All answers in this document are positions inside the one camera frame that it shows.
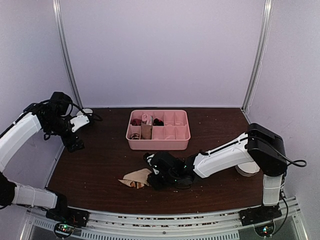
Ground white scalloped bowl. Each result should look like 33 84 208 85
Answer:
235 162 260 177

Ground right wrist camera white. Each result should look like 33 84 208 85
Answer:
143 152 160 175

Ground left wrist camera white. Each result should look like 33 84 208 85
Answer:
69 115 90 133

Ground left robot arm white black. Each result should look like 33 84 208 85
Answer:
0 91 103 227

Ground dark bowl white inside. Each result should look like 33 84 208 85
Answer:
76 108 93 116

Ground pink divided organizer box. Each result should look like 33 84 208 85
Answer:
126 109 191 151

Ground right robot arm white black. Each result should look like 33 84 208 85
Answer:
143 123 307 226

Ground argyle black red orange sock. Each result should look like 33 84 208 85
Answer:
153 118 165 127

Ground striped beige green sock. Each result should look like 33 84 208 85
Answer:
118 168 152 189

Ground rolled socks in box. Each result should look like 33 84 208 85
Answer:
130 113 154 140

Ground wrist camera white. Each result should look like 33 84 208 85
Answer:
69 115 90 133
143 152 160 175

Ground aluminium frame post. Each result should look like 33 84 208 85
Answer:
52 0 83 107
241 0 274 115

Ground right aluminium frame post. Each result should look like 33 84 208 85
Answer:
241 0 274 115

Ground left aluminium frame post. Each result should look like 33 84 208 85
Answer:
52 0 83 107

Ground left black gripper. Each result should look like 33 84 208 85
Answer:
46 115 85 153

